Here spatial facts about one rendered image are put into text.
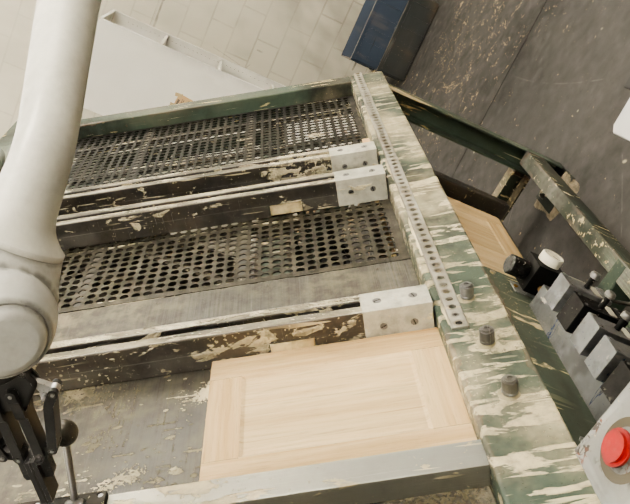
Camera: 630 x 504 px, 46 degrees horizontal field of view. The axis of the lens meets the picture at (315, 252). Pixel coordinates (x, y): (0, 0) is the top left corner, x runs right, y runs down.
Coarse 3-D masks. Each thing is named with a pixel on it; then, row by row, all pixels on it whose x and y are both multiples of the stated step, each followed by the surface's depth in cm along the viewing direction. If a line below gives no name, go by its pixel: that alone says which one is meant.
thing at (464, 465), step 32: (448, 448) 104; (480, 448) 103; (224, 480) 105; (256, 480) 104; (288, 480) 103; (320, 480) 102; (352, 480) 101; (384, 480) 101; (416, 480) 101; (448, 480) 101; (480, 480) 102
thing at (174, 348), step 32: (416, 288) 135; (224, 320) 135; (256, 320) 135; (288, 320) 132; (320, 320) 132; (352, 320) 132; (384, 320) 132; (416, 320) 132; (64, 352) 134; (96, 352) 132; (128, 352) 132; (160, 352) 133; (192, 352) 133; (224, 352) 134; (256, 352) 134; (64, 384) 135; (96, 384) 135
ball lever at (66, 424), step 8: (64, 424) 102; (72, 424) 103; (64, 432) 101; (72, 432) 102; (64, 440) 102; (72, 440) 102; (64, 448) 103; (64, 456) 103; (72, 464) 103; (72, 472) 103; (72, 480) 103; (72, 488) 103; (72, 496) 103
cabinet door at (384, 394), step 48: (384, 336) 133; (432, 336) 131; (240, 384) 127; (288, 384) 125; (336, 384) 124; (384, 384) 122; (432, 384) 120; (240, 432) 116; (288, 432) 115; (336, 432) 114; (384, 432) 112; (432, 432) 110
